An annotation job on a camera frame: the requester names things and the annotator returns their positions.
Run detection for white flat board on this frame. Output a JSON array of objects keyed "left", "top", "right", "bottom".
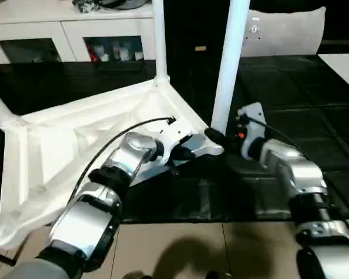
[{"left": 318, "top": 53, "right": 349, "bottom": 96}]

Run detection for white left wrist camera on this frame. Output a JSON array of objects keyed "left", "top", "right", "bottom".
[{"left": 152, "top": 121, "right": 194, "bottom": 169}]

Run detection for white glass-door cabinet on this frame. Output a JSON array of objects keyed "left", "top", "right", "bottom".
[{"left": 0, "top": 0, "right": 158, "bottom": 65}]

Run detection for white plastic table top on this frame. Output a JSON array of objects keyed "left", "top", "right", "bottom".
[{"left": 0, "top": 78, "right": 225, "bottom": 252}]

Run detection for dark items on cabinet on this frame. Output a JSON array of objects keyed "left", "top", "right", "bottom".
[{"left": 72, "top": 0, "right": 152, "bottom": 13}]

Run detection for black metal frame leg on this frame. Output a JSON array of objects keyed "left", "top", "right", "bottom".
[{"left": 0, "top": 249, "right": 18, "bottom": 267}]

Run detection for black table mat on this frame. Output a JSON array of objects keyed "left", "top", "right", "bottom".
[{"left": 0, "top": 53, "right": 349, "bottom": 224}]

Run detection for grey cushion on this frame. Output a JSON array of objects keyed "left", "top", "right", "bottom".
[{"left": 240, "top": 6, "right": 327, "bottom": 59}]

